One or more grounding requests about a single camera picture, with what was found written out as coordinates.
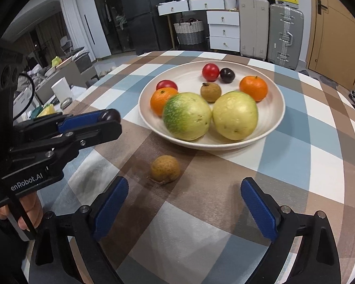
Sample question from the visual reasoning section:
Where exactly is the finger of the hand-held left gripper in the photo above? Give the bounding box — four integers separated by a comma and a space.
52, 120, 122, 157
15, 110, 107, 142

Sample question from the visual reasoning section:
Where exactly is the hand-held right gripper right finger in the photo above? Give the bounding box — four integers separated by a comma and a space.
240, 177, 342, 284

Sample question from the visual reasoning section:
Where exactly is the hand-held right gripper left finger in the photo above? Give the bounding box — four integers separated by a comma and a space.
28, 176, 129, 284

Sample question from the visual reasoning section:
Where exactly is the dark purple plum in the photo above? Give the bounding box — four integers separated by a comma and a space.
219, 68, 235, 84
98, 109, 121, 124

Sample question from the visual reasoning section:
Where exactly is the brown longan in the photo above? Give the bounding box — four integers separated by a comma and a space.
150, 155, 181, 185
200, 82, 222, 102

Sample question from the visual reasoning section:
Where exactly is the red tomato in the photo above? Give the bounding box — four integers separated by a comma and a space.
202, 63, 220, 81
156, 79, 178, 92

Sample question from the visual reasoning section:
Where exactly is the green patched guava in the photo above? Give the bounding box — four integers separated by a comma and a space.
162, 92, 212, 141

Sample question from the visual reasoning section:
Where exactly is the yellow guava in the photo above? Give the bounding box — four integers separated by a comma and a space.
212, 91, 258, 141

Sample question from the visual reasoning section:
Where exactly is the cream ceramic plate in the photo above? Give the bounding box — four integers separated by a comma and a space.
138, 60, 285, 151

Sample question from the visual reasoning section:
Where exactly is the large orange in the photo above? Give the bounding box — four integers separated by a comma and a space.
240, 76, 268, 102

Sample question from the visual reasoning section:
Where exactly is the person's left forearm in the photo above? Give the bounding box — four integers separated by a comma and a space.
0, 210, 31, 284

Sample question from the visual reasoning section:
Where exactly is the person's left hand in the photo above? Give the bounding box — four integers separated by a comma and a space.
0, 191, 44, 232

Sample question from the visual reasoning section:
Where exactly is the yellow green sponge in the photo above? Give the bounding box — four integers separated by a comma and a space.
35, 103, 56, 118

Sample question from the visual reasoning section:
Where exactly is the white box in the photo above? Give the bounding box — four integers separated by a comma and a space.
51, 77, 73, 102

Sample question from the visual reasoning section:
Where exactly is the grey low cabinet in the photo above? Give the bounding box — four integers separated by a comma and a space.
35, 52, 97, 104

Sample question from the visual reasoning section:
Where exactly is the plaid tablecloth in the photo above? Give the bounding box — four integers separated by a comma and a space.
21, 50, 355, 284

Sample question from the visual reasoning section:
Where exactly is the small orange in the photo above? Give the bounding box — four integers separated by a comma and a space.
150, 88, 178, 117

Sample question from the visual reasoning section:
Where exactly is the grey office chair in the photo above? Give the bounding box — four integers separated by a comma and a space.
60, 35, 74, 54

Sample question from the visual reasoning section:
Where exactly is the white curtain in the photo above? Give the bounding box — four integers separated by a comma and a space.
58, 0, 85, 57

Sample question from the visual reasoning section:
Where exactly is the dark grey refrigerator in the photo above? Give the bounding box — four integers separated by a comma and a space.
117, 0, 173, 52

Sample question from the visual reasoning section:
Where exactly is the woven basket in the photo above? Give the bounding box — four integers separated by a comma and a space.
173, 18, 204, 45

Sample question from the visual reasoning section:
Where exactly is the white drawer desk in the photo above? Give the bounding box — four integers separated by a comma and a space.
157, 0, 241, 56

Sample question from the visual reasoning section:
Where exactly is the silver suitcase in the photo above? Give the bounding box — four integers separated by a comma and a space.
267, 4, 305, 69

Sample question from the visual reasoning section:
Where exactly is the beige suitcase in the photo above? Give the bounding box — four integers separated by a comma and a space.
238, 0, 270, 61

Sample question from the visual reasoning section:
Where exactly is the wooden door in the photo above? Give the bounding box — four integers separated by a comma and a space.
306, 0, 355, 91

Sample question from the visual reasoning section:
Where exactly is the yellow black box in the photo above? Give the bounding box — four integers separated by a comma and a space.
273, 0, 299, 8

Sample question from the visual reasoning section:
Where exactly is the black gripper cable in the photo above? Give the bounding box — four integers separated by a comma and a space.
0, 164, 37, 240

